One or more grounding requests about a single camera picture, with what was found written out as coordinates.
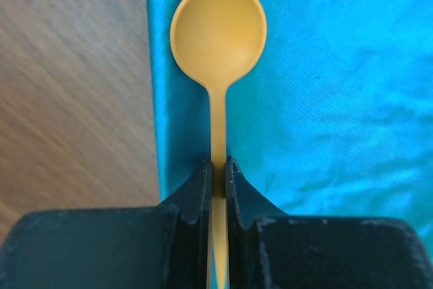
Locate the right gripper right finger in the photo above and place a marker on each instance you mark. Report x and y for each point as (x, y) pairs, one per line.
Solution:
(269, 248)

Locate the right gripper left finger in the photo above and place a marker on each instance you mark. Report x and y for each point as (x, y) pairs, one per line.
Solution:
(164, 246)

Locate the teal cloth napkin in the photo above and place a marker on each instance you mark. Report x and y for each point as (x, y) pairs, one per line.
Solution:
(335, 119)

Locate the orange plastic spoon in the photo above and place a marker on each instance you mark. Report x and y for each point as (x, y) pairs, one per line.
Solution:
(216, 43)

